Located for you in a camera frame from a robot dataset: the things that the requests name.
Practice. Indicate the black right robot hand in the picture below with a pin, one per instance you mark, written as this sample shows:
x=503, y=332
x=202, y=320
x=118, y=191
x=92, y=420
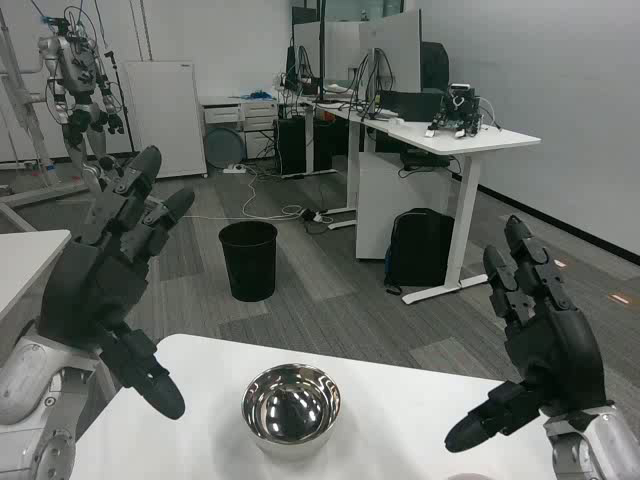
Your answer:
x=560, y=355

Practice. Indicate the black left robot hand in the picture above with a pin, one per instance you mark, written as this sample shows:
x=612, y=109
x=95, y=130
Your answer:
x=95, y=290

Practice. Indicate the translucent orange plastic bowl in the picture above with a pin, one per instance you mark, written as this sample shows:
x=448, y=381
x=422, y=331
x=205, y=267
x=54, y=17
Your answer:
x=469, y=476

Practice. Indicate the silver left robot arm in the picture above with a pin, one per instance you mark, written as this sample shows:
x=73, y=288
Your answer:
x=30, y=380

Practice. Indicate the shiny steel bowl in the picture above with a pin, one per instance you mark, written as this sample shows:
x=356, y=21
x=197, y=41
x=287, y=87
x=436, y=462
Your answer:
x=291, y=407

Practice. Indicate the white side table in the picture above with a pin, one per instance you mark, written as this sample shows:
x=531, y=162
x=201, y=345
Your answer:
x=25, y=265

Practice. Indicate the brass floor outlet plate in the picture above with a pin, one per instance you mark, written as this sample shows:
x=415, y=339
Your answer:
x=560, y=263
x=619, y=298

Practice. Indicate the black waste bin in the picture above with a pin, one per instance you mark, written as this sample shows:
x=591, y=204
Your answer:
x=248, y=262

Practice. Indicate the black backpack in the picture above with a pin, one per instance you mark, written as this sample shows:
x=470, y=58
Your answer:
x=420, y=250

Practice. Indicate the white board panel on wheels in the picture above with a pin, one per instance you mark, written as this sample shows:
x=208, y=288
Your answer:
x=165, y=120

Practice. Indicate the white power strip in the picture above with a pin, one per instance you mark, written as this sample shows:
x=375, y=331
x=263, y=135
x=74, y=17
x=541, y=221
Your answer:
x=234, y=169

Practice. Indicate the round grey tray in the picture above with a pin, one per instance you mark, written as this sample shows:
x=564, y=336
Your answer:
x=226, y=147

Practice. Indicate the hanging grey humanoid robot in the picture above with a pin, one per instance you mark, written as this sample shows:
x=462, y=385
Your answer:
x=80, y=75

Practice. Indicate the white standing desk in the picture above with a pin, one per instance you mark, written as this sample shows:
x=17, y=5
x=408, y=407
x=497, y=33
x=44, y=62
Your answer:
x=400, y=190

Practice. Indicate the black floor power strip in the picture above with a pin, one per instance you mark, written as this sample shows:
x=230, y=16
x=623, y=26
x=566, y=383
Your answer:
x=312, y=215

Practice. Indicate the white drawer cabinet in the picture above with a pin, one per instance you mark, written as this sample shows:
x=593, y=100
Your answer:
x=260, y=117

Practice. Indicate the black computer tower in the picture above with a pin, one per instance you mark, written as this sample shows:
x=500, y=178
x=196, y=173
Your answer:
x=291, y=145

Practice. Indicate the small black robot device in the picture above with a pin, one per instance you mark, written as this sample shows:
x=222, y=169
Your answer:
x=457, y=112

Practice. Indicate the black rectangular case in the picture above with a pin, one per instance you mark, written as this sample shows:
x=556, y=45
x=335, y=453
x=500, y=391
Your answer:
x=412, y=106

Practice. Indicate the black office chair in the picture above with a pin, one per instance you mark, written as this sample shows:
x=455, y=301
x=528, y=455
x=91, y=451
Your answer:
x=434, y=67

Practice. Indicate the white backed computer monitor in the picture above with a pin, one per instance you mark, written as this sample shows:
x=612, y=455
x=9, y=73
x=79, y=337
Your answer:
x=307, y=50
x=392, y=50

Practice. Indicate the white metal gantry frame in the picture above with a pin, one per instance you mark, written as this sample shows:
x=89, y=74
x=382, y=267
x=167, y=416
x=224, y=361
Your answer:
x=25, y=115

